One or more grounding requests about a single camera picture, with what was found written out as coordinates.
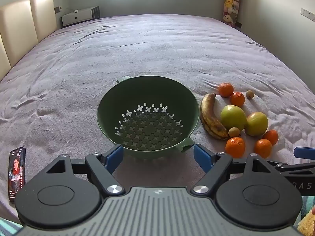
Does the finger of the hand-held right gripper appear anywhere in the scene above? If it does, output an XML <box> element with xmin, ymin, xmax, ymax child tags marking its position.
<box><xmin>267</xmin><ymin>160</ymin><xmax>290</xmax><ymax>171</ymax></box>
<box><xmin>294</xmin><ymin>147</ymin><xmax>315</xmax><ymax>158</ymax></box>

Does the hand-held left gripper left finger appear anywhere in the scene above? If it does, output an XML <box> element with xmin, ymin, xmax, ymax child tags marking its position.
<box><xmin>46</xmin><ymin>145</ymin><xmax>126</xmax><ymax>197</ymax></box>

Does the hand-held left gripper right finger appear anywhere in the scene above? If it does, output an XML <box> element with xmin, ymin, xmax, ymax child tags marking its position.
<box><xmin>193</xmin><ymin>143</ymin><xmax>281</xmax><ymax>197</ymax></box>

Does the orange tangerine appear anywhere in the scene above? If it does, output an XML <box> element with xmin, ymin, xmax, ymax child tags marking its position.
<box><xmin>254</xmin><ymin>139</ymin><xmax>273</xmax><ymax>159</ymax></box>
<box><xmin>218</xmin><ymin>83</ymin><xmax>234</xmax><ymax>98</ymax></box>
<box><xmin>230</xmin><ymin>92</ymin><xmax>246</xmax><ymax>108</ymax></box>
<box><xmin>262</xmin><ymin>129</ymin><xmax>279</xmax><ymax>145</ymax></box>
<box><xmin>225</xmin><ymin>137</ymin><xmax>246</xmax><ymax>158</ymax></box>

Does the overripe spotted banana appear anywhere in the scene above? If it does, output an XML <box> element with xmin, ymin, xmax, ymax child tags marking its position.
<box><xmin>200</xmin><ymin>93</ymin><xmax>229</xmax><ymax>141</ymax></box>

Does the green apple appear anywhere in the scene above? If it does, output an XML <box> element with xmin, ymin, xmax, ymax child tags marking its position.
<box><xmin>220</xmin><ymin>105</ymin><xmax>247</xmax><ymax>131</ymax></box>

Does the green plastic colander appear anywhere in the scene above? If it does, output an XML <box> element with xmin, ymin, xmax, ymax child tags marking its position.
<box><xmin>96</xmin><ymin>75</ymin><xmax>200</xmax><ymax>158</ymax></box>

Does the yellow fuzzy plush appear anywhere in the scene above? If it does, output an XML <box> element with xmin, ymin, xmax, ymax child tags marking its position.
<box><xmin>298</xmin><ymin>209</ymin><xmax>315</xmax><ymax>236</ymax></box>

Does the black smartphone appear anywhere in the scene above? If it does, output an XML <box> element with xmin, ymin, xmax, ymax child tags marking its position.
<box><xmin>8</xmin><ymin>147</ymin><xmax>26</xmax><ymax>203</ymax></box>

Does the teal striped cloth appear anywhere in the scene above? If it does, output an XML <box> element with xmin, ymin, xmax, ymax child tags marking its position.
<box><xmin>0</xmin><ymin>218</ymin><xmax>22</xmax><ymax>236</ymax></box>

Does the white nightstand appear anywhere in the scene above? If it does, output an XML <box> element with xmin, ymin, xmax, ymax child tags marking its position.
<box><xmin>61</xmin><ymin>6</ymin><xmax>101</xmax><ymax>26</ymax></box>

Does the hanging plush toy organizer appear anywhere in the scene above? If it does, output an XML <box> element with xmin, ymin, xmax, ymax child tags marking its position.
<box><xmin>223</xmin><ymin>0</ymin><xmax>244</xmax><ymax>28</ymax></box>

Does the cream padded headboard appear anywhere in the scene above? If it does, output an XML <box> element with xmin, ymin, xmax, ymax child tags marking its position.
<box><xmin>0</xmin><ymin>0</ymin><xmax>61</xmax><ymax>81</ymax></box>

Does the white wall socket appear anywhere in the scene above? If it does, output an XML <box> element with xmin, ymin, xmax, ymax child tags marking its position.
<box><xmin>301</xmin><ymin>8</ymin><xmax>315</xmax><ymax>21</ymax></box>

